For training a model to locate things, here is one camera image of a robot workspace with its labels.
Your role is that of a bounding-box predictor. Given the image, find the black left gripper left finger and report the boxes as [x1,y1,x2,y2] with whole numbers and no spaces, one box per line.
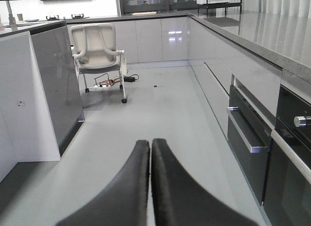
[57,140,150,226]

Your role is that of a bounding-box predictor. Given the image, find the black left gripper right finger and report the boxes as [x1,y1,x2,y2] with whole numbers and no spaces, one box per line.
[151,139,256,226]

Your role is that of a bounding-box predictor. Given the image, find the black built-in oven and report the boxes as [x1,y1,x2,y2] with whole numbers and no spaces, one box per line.
[227,77,275,206]

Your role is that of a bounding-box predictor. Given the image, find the black built-in appliance with knobs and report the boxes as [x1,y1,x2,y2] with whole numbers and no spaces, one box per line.
[263,86,311,226]

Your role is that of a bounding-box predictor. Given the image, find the black power adapter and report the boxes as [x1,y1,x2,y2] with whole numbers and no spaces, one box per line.
[123,74,139,83]

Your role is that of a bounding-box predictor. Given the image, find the grey kitchen island cabinet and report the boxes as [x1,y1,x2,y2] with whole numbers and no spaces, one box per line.
[0,20,84,178]

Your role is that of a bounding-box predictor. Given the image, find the white office chair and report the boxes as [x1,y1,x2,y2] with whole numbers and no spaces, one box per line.
[69,23,127,103]

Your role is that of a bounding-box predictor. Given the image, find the grey counter cabinet run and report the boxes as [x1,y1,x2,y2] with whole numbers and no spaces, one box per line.
[66,12,311,226]

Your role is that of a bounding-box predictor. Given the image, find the black gas stove burners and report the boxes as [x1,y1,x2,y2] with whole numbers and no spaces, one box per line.
[46,14,89,21]

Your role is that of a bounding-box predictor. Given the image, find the silver oven handle bar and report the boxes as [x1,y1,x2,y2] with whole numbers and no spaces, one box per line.
[226,106,269,153]

